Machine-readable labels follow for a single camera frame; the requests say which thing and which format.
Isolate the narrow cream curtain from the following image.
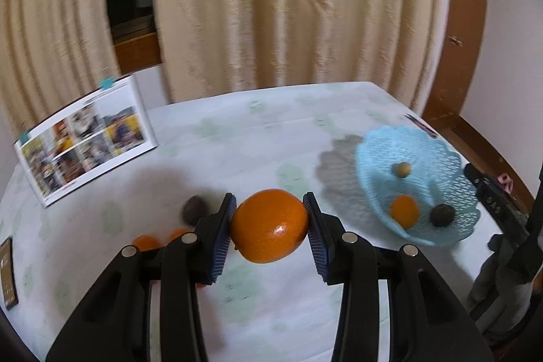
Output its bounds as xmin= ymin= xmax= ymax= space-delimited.
xmin=0 ymin=0 xmax=121 ymax=142

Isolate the wide cream curtain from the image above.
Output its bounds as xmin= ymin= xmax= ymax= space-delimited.
xmin=150 ymin=0 xmax=450 ymax=112

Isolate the open photo booklet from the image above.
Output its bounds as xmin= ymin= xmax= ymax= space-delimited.
xmin=14 ymin=74 xmax=158 ymax=208

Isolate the large orange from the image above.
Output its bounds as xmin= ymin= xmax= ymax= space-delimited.
xmin=230 ymin=188 xmax=310 ymax=264

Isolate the dark rectangular card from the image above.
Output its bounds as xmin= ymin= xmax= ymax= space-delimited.
xmin=0 ymin=237 xmax=20 ymax=311

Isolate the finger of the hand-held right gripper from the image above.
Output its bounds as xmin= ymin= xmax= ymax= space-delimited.
xmin=464 ymin=163 xmax=531 ymax=237

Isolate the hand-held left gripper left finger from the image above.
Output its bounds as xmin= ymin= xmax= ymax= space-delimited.
xmin=46 ymin=192 xmax=237 ymax=362

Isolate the wooden door frame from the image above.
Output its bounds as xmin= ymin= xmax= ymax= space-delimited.
xmin=420 ymin=0 xmax=543 ymax=214

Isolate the wooden window sill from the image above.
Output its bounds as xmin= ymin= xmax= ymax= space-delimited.
xmin=112 ymin=20 xmax=164 ymax=74

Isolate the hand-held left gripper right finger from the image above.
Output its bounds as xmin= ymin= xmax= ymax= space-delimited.
xmin=302 ymin=192 xmax=495 ymax=362

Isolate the light blue lattice basket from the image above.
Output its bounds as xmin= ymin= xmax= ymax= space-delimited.
xmin=355 ymin=125 xmax=482 ymax=247

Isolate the dark brown fruit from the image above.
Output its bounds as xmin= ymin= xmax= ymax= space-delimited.
xmin=182 ymin=196 xmax=209 ymax=225
xmin=430 ymin=204 xmax=455 ymax=228

